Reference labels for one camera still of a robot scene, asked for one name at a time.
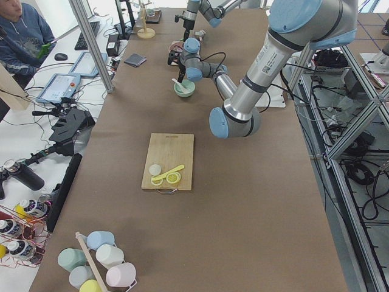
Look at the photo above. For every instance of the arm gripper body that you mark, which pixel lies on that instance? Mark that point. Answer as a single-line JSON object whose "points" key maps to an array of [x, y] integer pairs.
{"points": [[182, 67], [187, 25]]}

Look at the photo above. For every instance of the white ceramic spoon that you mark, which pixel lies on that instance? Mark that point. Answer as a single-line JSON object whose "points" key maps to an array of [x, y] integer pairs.
{"points": [[180, 86]]}

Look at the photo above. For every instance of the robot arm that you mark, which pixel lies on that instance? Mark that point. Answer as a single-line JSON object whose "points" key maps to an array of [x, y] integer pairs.
{"points": [[293, 25], [213, 15]]}

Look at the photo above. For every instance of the green bowl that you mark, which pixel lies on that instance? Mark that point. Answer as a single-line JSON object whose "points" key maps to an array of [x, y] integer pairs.
{"points": [[189, 85]]}

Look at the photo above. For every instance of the metal ice scoop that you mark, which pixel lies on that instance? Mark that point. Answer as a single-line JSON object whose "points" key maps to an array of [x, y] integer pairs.
{"points": [[200, 35]]}

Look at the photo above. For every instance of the pink bowl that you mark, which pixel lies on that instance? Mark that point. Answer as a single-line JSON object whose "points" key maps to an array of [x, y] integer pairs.
{"points": [[176, 47]]}

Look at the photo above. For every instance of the wooden mug tree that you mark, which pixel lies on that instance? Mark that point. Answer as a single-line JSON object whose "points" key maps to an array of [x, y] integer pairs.
{"points": [[144, 32]]}

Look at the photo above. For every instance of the grey folded cloth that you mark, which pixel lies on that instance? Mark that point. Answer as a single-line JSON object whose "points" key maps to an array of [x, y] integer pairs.
{"points": [[135, 60]]}

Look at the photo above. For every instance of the bamboo cutting board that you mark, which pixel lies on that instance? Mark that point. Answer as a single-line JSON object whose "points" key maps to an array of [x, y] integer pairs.
{"points": [[171, 152]]}

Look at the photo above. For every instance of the yellow plastic knife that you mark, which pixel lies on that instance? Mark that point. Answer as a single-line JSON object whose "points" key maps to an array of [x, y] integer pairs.
{"points": [[164, 175]]}

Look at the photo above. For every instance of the blue teach pendant far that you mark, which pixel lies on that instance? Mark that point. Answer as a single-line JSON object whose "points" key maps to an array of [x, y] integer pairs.
{"points": [[84, 66]]}

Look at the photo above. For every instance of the blue teach pendant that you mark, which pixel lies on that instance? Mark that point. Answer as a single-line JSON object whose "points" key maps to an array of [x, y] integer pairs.
{"points": [[58, 87], [84, 66]]}

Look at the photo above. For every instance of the white toy steamed bun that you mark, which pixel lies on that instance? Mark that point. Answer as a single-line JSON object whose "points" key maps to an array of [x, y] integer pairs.
{"points": [[155, 169]]}

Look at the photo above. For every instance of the lemon slice lower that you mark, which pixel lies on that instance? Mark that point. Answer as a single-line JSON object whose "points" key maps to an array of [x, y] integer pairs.
{"points": [[173, 177]]}

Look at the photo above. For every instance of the lemon slice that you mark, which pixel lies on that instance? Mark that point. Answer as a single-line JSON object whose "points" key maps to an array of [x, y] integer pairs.
{"points": [[156, 182], [173, 177]]}

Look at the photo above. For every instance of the lemon slice upper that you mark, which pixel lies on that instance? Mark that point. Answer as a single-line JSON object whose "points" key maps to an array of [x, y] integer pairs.
{"points": [[156, 182]]}

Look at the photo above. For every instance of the black computer mouse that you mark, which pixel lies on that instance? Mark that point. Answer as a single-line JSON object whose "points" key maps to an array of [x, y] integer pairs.
{"points": [[60, 57]]}

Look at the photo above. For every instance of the blue teach pendant near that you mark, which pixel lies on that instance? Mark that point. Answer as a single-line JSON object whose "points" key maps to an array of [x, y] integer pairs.
{"points": [[58, 87]]}

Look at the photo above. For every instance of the person in blue hoodie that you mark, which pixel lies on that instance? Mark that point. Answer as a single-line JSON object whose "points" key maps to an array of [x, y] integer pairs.
{"points": [[23, 34]]}

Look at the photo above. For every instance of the blue plastic cup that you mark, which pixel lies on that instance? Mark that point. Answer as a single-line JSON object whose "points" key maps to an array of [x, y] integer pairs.
{"points": [[97, 238]]}

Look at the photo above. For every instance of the black water bottle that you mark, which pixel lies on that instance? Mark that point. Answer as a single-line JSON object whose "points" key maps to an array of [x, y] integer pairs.
{"points": [[24, 174]]}

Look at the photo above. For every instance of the white plastic cup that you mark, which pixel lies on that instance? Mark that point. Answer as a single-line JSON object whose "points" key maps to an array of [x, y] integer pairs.
{"points": [[109, 256]]}

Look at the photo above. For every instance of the pink plastic cup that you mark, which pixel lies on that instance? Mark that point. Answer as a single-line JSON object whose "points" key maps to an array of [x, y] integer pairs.
{"points": [[122, 275]]}

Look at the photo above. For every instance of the green plastic cup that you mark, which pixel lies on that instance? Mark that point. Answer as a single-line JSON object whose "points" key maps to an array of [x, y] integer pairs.
{"points": [[71, 258]]}

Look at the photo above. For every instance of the grey plastic cup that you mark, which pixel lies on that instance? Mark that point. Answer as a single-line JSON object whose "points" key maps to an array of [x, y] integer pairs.
{"points": [[80, 275]]}

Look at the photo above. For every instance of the yellow plastic cup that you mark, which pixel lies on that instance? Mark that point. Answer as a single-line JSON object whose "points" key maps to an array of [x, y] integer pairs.
{"points": [[90, 285]]}

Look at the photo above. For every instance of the aluminium frame post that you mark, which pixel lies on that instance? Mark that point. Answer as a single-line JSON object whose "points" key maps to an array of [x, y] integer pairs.
{"points": [[83, 23]]}

